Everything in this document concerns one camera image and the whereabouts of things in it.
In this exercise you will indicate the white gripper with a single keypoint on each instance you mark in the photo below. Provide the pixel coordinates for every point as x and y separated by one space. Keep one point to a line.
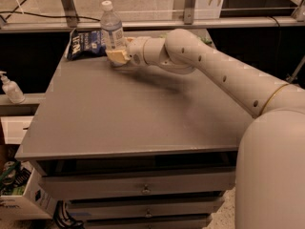
135 50

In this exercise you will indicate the clear blue-label water bottle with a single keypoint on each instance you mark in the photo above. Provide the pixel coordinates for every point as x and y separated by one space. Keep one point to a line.
111 27

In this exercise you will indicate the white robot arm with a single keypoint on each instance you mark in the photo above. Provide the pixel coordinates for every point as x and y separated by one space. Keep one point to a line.
270 166

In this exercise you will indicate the blue chip bag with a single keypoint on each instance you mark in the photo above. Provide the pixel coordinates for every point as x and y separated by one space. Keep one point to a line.
90 43

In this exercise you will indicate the green chip bag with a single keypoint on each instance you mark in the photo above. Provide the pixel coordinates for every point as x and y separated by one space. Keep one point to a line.
206 41

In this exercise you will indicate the white pump dispenser bottle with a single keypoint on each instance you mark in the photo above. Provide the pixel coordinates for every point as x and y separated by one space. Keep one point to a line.
11 89

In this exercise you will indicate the grey drawer cabinet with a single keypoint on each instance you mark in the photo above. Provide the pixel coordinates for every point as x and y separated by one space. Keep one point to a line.
96 120

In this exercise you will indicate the white side drawer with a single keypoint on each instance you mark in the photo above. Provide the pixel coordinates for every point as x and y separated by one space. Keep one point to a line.
15 128

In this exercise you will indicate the top grey drawer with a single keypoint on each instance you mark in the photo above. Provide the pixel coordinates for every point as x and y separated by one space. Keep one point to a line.
139 184

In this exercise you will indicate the grey drawer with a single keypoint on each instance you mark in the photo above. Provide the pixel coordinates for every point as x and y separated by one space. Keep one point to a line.
196 221
139 184
148 208

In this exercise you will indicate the middle grey drawer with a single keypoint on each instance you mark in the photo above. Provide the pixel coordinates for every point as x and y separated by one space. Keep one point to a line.
148 208

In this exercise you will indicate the white cardboard box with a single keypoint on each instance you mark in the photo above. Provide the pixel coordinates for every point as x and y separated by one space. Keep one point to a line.
21 197

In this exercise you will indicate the bottom grey drawer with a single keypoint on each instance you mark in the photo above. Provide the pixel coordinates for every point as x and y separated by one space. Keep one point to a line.
196 221

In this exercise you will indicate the metal frame rail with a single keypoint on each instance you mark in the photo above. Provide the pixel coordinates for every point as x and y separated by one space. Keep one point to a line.
84 15

